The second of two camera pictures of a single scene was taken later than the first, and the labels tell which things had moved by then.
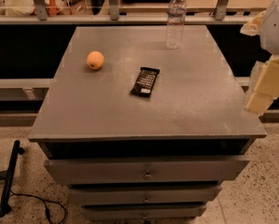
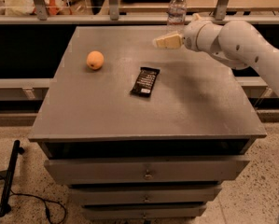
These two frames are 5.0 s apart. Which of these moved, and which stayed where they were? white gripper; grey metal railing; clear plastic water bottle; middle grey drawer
Moved: white gripper
Stayed: clear plastic water bottle; grey metal railing; middle grey drawer
